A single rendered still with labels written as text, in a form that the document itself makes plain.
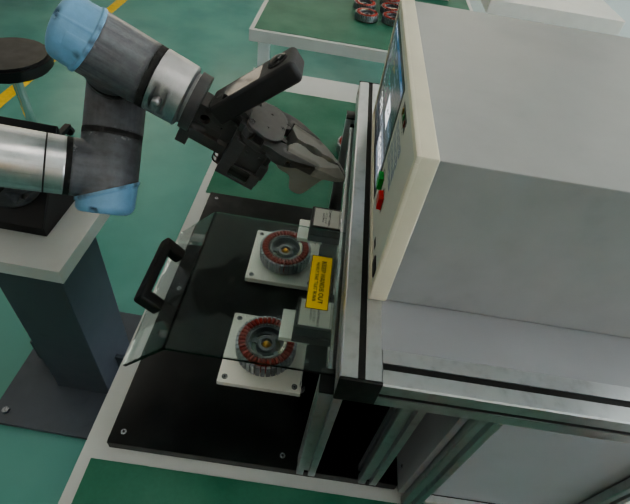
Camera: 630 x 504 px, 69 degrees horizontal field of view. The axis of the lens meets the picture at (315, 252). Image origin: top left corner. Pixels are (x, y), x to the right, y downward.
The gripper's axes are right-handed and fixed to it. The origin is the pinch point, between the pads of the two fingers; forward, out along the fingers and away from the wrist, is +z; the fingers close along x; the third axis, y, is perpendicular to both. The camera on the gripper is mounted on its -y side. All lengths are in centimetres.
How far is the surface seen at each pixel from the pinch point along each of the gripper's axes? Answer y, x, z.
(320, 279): 11.2, 8.4, 5.1
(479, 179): -15.4, 14.3, 5.8
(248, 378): 40.8, 9.7, 8.7
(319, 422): 20.2, 23.3, 12.3
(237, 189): 50, -45, -3
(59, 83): 181, -210, -107
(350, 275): 5.3, 11.3, 6.1
